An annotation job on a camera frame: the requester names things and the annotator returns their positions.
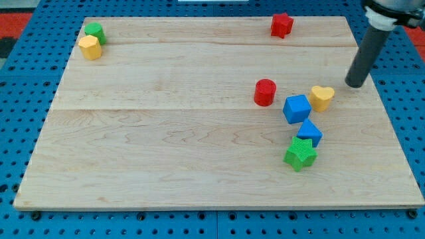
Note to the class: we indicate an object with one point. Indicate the yellow heart block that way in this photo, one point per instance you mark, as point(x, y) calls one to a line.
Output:
point(320, 97)

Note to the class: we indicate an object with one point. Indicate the wooden board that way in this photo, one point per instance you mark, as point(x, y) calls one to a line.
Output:
point(166, 120)

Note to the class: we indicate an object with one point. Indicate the green star block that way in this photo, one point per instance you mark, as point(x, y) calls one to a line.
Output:
point(300, 154)

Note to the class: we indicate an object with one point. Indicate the green cylinder block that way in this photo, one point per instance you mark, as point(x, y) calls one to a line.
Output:
point(96, 30)

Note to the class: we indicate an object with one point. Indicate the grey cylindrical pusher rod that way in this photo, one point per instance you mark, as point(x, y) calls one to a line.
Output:
point(369, 50)

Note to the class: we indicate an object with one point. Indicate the yellow hexagon block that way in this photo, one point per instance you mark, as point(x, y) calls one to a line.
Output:
point(90, 47)

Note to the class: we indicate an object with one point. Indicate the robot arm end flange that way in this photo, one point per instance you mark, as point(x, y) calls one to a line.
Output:
point(385, 15)

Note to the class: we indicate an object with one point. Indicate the blue triangle block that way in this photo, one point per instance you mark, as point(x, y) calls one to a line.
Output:
point(309, 130)

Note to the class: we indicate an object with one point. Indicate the blue cube block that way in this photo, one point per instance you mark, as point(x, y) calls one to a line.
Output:
point(296, 109)

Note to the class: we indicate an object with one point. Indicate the red cylinder block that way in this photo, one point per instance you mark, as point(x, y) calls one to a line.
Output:
point(264, 93)

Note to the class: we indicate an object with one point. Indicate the red star block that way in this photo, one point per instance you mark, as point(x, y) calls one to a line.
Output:
point(281, 25)

